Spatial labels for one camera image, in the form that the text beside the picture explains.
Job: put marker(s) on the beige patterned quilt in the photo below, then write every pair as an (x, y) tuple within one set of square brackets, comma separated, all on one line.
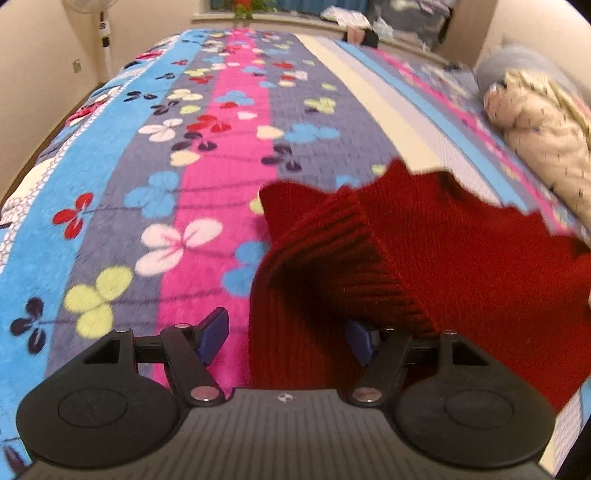
[(545, 138)]

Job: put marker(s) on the green potted plant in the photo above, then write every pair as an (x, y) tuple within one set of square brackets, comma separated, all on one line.
[(249, 7)]

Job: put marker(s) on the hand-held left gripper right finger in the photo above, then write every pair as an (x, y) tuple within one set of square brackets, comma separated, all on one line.
[(361, 345)]

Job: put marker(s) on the dark floral bedding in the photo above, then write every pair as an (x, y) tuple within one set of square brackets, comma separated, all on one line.
[(415, 18)]

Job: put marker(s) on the red knit sweater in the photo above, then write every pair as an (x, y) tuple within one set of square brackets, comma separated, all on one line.
[(461, 258)]

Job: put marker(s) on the white standing fan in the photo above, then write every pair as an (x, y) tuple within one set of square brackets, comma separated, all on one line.
[(105, 37)]

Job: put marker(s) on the grey pillow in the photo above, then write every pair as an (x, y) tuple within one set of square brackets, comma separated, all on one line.
[(517, 60)]

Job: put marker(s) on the white crumpled cloth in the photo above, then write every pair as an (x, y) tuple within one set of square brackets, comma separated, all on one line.
[(346, 16)]

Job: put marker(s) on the black small item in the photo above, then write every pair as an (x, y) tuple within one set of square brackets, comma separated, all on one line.
[(370, 38)]

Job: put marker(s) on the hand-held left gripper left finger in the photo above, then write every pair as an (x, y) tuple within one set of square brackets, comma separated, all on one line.
[(214, 339)]

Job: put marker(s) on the pink small item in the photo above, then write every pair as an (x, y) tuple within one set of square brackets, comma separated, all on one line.
[(353, 33)]

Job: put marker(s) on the floral striped blanket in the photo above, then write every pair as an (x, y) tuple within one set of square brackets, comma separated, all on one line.
[(207, 184)]

